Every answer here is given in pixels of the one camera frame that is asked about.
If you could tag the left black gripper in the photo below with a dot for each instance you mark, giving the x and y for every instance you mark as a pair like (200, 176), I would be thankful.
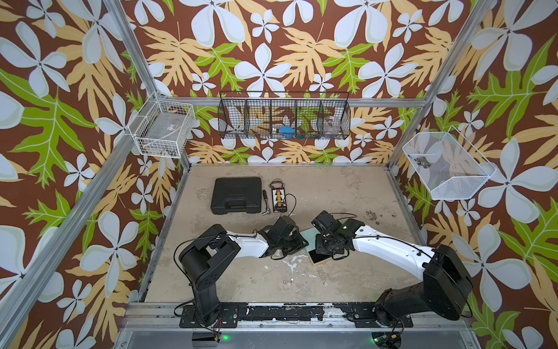
(299, 243)

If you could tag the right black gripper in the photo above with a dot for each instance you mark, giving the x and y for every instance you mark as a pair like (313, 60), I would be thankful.
(320, 250)

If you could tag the teal jewelry box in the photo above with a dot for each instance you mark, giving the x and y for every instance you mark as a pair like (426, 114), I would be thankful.
(310, 236)

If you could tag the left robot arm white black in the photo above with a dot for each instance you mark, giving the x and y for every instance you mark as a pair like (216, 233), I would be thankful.
(207, 257)

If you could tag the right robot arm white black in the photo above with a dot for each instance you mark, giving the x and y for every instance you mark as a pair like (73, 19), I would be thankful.
(444, 284)

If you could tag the black charging board yellow connectors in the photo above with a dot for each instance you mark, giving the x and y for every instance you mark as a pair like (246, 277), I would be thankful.
(278, 192)

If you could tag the chrome ratchet wrench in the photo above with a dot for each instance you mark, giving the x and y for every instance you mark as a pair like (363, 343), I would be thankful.
(266, 203)

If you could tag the black plastic tool case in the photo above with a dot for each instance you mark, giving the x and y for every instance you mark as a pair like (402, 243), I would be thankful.
(237, 194)

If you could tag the blue object in basket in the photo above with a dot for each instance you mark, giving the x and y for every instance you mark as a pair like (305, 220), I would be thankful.
(287, 132)

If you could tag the white mesh basket right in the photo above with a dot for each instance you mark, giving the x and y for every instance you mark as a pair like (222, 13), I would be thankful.
(459, 169)

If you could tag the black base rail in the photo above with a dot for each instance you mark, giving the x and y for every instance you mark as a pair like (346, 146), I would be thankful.
(361, 314)

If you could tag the black wire basket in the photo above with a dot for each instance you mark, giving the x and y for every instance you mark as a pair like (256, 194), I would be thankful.
(260, 114)

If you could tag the white wire basket left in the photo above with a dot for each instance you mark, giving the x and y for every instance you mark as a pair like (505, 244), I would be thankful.
(161, 127)

